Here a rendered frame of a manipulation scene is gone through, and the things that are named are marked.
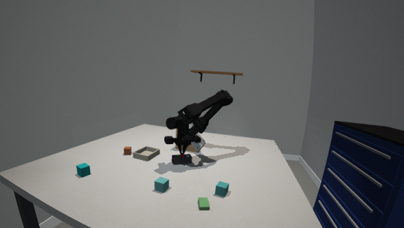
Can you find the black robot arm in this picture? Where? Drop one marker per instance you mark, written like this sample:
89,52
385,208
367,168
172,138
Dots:
192,115

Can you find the green flat block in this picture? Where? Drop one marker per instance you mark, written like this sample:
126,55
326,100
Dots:
203,204

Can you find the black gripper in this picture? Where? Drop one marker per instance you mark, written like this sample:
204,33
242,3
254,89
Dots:
171,140

